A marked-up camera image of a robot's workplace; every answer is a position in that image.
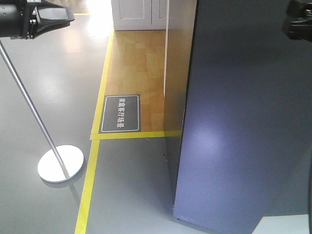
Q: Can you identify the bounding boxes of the white cabinet doors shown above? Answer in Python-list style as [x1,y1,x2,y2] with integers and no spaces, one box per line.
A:
[111,0,167,31]

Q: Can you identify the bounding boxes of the dark floor sign mat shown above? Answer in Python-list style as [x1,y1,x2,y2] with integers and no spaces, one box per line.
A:
[99,94,141,134]

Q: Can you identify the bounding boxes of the white fridge door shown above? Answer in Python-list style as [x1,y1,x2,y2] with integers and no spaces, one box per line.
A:
[164,0,312,234]

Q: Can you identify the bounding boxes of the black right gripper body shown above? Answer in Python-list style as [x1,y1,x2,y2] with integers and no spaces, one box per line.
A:
[282,0,312,41]

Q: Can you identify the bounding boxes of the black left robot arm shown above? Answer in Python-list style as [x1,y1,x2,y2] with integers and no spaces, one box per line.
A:
[0,0,75,39]

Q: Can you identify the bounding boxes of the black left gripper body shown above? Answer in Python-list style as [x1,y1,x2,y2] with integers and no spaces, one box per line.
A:
[20,0,75,39]

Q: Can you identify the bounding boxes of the metal floor stand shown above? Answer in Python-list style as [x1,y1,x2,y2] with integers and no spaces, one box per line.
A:
[0,43,84,183]

